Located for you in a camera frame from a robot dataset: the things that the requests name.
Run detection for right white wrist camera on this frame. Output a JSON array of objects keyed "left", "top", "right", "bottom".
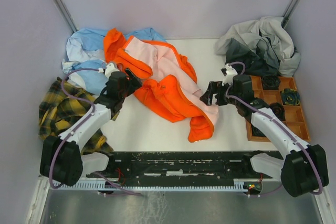
[{"left": 221, "top": 64, "right": 238, "bottom": 86}]

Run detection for dark rolled sock front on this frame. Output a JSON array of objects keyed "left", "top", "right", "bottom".
[{"left": 251, "top": 125, "right": 266, "bottom": 137}]

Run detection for black rolled sock centre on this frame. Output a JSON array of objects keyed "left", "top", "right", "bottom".
[{"left": 269, "top": 102, "right": 286, "bottom": 121}]

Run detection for wooden compartment tray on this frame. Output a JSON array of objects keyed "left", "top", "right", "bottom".
[{"left": 251, "top": 76, "right": 310, "bottom": 142}]

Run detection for yellow black plaid shirt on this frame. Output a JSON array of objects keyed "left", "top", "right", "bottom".
[{"left": 38, "top": 78, "right": 113, "bottom": 155}]

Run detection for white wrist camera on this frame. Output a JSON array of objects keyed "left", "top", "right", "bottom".
[
  {"left": 104, "top": 62, "right": 119, "bottom": 78},
  {"left": 221, "top": 64, "right": 238, "bottom": 86}
]

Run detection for light blue garment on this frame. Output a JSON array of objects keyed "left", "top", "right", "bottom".
[{"left": 61, "top": 27, "right": 167, "bottom": 96}]

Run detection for white slotted cable duct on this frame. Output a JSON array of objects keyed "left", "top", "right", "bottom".
[{"left": 59, "top": 177, "right": 247, "bottom": 192}]

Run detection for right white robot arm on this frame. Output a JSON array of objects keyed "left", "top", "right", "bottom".
[{"left": 200, "top": 74, "right": 329, "bottom": 197}]

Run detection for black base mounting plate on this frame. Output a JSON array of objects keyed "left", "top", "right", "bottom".
[{"left": 101, "top": 151, "right": 274, "bottom": 185}]

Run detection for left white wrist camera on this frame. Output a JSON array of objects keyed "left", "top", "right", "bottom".
[{"left": 104, "top": 62, "right": 119, "bottom": 78}]

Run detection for orange jacket pink lining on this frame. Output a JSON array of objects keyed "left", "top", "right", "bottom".
[{"left": 103, "top": 28, "right": 219, "bottom": 143}]

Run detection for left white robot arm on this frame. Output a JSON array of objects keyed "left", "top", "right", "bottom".
[{"left": 40, "top": 63, "right": 142, "bottom": 189}]

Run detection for grey crumpled garment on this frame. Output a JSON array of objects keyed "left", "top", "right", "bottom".
[{"left": 214, "top": 16, "right": 301, "bottom": 78}]

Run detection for black rolled sock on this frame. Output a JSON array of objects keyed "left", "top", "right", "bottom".
[
  {"left": 261, "top": 75, "right": 281, "bottom": 90},
  {"left": 269, "top": 102, "right": 286, "bottom": 121}
]

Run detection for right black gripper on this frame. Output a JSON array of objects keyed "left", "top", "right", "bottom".
[{"left": 199, "top": 80, "right": 240, "bottom": 106}]

